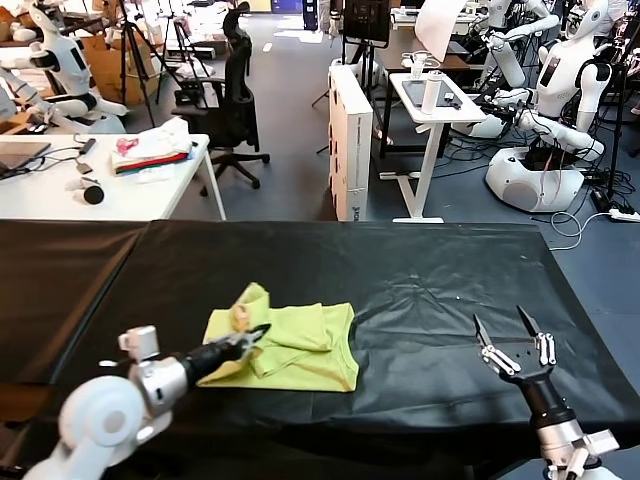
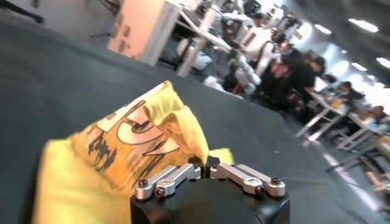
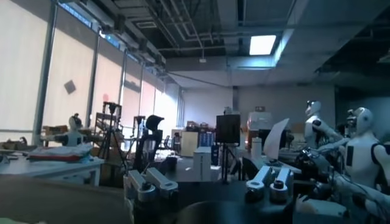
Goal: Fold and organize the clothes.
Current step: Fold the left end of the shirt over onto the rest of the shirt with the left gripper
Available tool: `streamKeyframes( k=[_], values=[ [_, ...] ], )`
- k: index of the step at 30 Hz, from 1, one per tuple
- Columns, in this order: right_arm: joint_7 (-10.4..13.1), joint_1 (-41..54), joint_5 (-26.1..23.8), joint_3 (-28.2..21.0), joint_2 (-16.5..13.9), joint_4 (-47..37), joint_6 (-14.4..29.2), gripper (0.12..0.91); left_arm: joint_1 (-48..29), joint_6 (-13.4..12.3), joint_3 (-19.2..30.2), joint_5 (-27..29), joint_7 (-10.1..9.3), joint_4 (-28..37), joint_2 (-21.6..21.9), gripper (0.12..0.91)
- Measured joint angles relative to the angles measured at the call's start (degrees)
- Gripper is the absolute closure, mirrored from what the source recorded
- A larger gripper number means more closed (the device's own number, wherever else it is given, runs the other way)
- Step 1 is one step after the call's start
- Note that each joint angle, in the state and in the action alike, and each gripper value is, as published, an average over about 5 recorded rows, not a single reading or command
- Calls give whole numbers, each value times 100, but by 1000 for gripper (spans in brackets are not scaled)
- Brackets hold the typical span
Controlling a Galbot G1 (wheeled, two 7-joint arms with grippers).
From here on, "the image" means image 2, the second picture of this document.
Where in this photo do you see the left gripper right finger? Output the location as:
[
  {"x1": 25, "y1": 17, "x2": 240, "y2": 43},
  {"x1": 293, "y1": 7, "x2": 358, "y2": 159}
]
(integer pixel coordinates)
[{"x1": 207, "y1": 155, "x2": 286, "y2": 198}]

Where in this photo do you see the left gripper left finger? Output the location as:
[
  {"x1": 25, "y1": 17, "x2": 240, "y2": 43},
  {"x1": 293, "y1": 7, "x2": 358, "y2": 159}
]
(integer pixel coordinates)
[{"x1": 133, "y1": 156, "x2": 204, "y2": 200}]

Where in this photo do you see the yellow-green printed t-shirt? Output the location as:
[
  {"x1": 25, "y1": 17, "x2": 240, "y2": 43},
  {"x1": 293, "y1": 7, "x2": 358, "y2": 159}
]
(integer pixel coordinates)
[{"x1": 32, "y1": 80, "x2": 235, "y2": 224}]

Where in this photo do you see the person in black shirt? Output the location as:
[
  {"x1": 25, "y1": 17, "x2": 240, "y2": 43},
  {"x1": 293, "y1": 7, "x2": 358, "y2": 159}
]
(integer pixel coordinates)
[{"x1": 268, "y1": 56, "x2": 327, "y2": 116}]

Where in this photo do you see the long white table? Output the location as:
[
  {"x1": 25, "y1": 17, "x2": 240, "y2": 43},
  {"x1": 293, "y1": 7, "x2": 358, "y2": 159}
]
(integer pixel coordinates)
[{"x1": 295, "y1": 91, "x2": 390, "y2": 153}]

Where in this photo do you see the small white standing desk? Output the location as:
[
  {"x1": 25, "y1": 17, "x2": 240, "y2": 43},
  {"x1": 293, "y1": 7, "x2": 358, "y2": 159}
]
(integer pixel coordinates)
[{"x1": 175, "y1": 0, "x2": 235, "y2": 79}]

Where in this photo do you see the seated person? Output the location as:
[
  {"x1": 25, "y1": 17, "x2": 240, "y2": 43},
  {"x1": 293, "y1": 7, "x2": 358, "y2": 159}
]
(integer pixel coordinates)
[
  {"x1": 338, "y1": 80, "x2": 365, "y2": 104},
  {"x1": 370, "y1": 105, "x2": 390, "y2": 125}
]

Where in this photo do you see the white robot on round base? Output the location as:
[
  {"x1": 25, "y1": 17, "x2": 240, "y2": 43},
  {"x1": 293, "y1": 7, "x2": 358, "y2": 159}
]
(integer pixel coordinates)
[{"x1": 200, "y1": 0, "x2": 302, "y2": 95}]

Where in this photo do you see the wide black tablecloth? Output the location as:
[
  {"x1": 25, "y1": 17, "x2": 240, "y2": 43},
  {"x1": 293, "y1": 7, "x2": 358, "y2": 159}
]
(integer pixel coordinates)
[{"x1": 0, "y1": 12, "x2": 375, "y2": 224}]

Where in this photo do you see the tall white cardboard box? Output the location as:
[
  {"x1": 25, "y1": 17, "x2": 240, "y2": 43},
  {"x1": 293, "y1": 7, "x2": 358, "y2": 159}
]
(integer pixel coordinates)
[{"x1": 106, "y1": 0, "x2": 180, "y2": 66}]

